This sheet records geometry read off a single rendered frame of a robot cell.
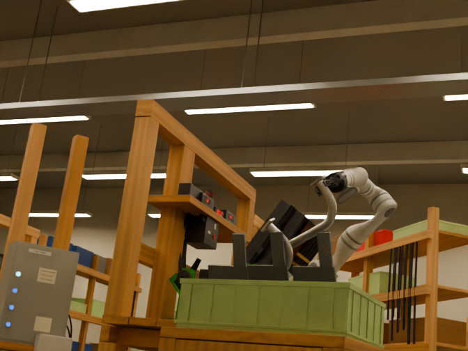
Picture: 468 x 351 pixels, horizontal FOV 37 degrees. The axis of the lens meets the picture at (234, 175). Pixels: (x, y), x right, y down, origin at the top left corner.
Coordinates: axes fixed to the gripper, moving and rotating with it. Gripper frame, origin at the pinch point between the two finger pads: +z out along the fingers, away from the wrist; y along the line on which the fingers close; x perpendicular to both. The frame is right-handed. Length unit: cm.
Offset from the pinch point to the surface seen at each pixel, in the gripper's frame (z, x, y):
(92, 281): -475, -147, -539
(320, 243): 13.7, 16.8, -6.4
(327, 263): 13.2, 23.5, -8.6
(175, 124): -81, -84, -82
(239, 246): 13.1, 1.7, -33.5
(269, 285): 25.4, 19.6, -24.6
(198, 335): 36, 20, -52
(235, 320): 30, 23, -40
